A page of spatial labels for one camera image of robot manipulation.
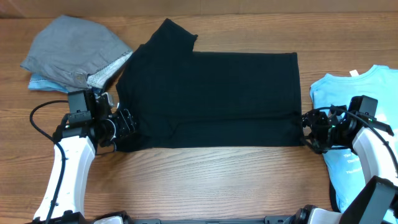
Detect black t-shirt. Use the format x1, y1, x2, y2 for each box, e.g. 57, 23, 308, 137
116, 19, 303, 152

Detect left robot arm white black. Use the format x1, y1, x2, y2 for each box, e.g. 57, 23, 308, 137
32, 90, 137, 223

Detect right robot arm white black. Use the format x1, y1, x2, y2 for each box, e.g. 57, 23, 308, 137
285, 95, 397, 224

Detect light blue printed t-shirt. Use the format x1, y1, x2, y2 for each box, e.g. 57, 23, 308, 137
309, 64, 398, 223

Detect folded grey shorts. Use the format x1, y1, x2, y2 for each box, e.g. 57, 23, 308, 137
21, 16, 133, 93

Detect folded light blue garment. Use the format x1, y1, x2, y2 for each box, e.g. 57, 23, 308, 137
27, 73, 103, 94

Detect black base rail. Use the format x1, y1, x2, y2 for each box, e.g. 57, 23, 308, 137
90, 211, 296, 224

